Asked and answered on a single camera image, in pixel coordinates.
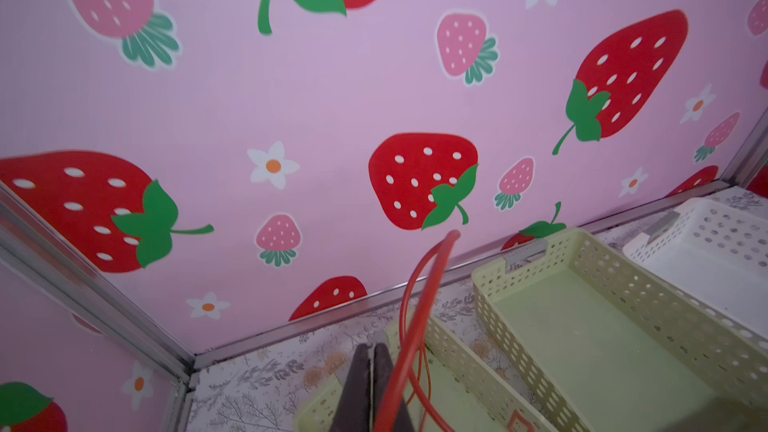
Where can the white perforated basket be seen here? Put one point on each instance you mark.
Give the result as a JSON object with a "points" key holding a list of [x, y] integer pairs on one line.
{"points": [[716, 256]]}

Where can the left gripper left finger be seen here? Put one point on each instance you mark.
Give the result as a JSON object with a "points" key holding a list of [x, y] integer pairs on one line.
{"points": [[353, 413]]}

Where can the middle green basket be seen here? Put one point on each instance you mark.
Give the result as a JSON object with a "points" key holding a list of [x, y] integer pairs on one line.
{"points": [[606, 345]]}

